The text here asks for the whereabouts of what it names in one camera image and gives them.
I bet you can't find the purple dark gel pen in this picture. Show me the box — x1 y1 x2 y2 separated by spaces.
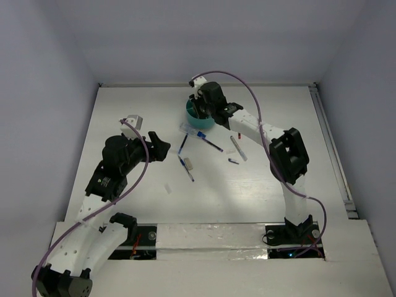
201 137 223 152

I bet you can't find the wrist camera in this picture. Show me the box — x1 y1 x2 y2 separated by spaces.
120 115 143 139
188 75 207 90

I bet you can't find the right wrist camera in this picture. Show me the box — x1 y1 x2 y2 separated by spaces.
188 75 207 90

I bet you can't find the white marker pen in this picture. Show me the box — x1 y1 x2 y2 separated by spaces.
230 136 248 161

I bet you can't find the blue ballpoint pen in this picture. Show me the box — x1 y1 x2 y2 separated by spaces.
178 156 195 182

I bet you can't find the clear blue-capped marker pen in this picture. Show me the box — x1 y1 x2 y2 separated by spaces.
179 123 206 139

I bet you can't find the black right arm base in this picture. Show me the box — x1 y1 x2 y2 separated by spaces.
262 215 325 259

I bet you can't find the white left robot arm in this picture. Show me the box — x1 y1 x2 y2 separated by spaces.
32 131 171 296

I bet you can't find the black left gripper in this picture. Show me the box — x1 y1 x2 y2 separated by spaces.
121 131 169 174

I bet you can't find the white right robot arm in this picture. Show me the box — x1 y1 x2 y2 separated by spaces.
189 76 309 243

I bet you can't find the white eraser with sleeve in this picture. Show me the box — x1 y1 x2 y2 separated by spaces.
183 158 193 170

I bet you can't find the blue gel pen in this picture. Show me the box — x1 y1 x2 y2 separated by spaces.
178 133 189 155

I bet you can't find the teal round desk organizer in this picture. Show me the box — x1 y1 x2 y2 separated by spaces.
186 98 215 129

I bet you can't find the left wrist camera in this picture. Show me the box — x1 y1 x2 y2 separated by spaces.
120 115 143 139

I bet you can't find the clear plastic cap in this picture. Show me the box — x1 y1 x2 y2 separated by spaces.
165 184 172 194

